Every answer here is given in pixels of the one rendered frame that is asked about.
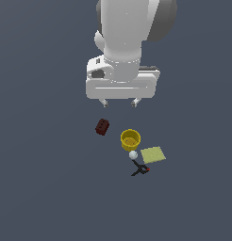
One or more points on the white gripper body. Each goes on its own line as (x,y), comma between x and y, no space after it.
(121,89)

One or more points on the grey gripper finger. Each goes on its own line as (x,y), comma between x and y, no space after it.
(135,102)
(104,102)

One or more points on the dark red brick block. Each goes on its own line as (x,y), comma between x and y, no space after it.
(102,126)

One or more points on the yellow cup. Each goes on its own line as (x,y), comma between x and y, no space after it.
(130,140)

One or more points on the small white ball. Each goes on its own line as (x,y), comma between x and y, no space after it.
(133,154)

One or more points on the pale yellow flat square pad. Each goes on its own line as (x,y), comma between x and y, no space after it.
(153,154)

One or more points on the black spring clamp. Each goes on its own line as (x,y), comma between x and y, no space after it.
(140,168)

